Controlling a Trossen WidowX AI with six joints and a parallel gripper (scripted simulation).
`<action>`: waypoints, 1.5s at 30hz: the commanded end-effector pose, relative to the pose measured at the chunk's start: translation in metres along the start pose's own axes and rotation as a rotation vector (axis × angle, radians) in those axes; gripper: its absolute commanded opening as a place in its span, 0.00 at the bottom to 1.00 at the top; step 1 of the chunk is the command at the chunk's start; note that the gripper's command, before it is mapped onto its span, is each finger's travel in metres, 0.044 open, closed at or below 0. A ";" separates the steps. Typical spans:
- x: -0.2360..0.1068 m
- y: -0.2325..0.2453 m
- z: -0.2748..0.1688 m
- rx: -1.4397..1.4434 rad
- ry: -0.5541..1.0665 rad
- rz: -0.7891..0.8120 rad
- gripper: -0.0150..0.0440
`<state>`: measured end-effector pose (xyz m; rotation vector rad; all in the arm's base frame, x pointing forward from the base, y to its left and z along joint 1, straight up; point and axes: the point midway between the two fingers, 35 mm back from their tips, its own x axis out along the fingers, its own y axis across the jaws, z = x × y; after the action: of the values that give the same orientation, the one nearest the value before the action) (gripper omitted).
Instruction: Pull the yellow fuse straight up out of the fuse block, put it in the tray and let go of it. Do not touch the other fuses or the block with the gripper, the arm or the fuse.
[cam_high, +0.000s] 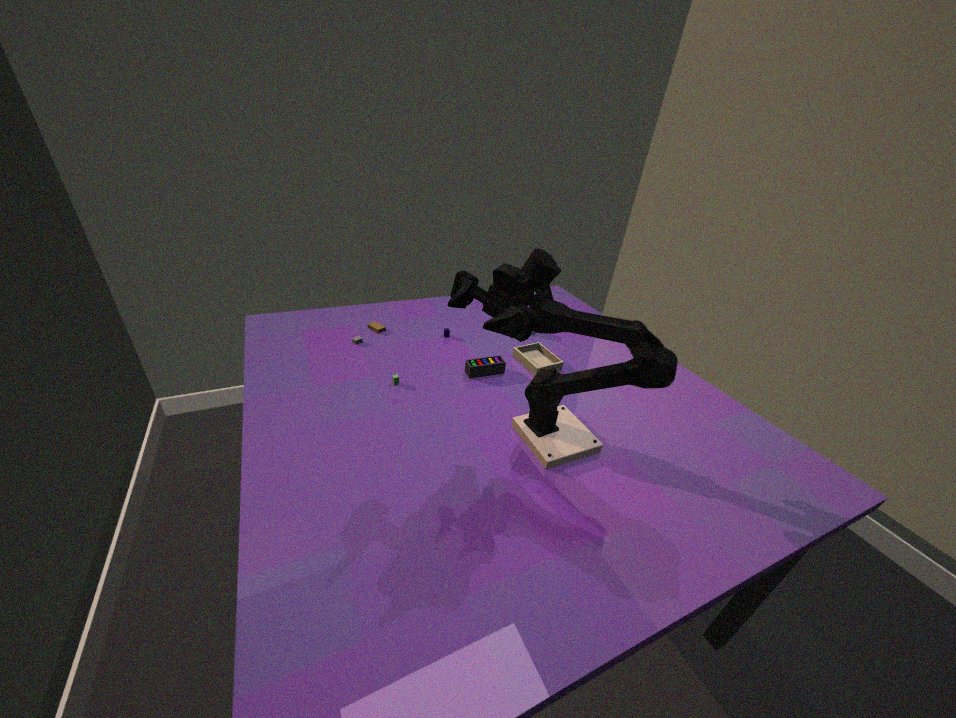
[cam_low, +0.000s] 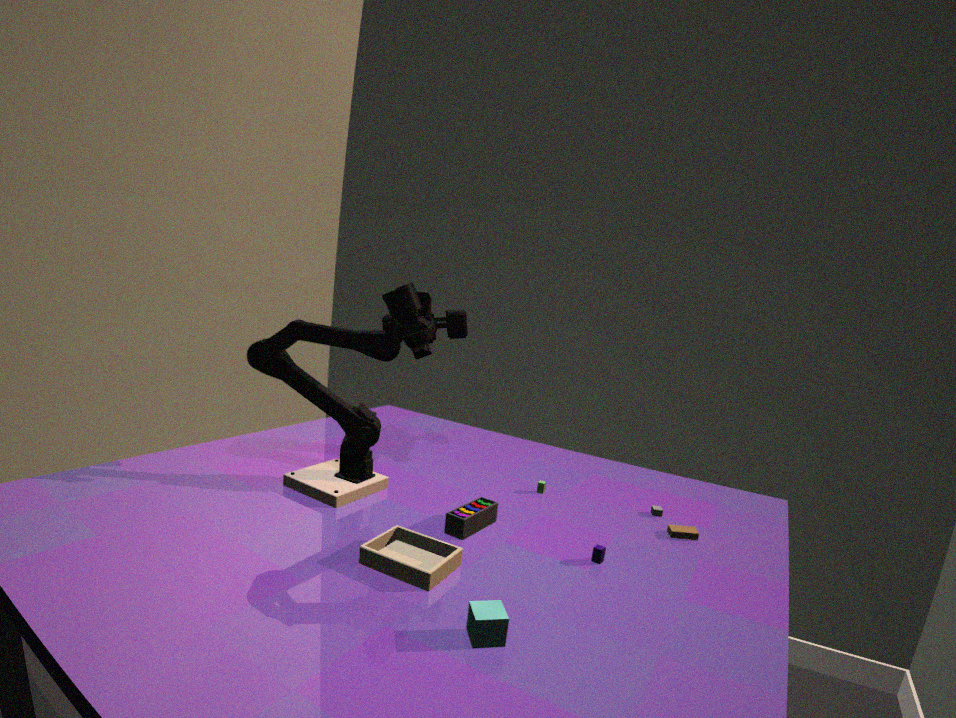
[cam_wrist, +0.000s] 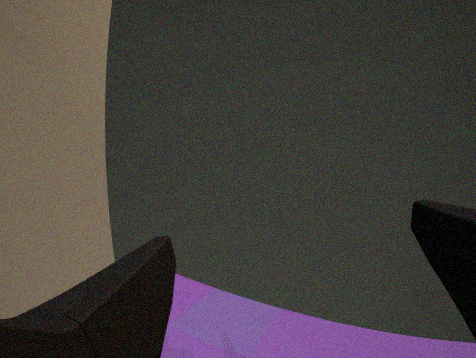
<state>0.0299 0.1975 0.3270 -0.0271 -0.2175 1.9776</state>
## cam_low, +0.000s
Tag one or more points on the small teal cube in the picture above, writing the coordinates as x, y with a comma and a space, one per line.
487, 623

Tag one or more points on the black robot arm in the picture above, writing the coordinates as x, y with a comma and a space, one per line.
360, 424

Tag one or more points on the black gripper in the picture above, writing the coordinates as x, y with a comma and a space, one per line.
456, 324

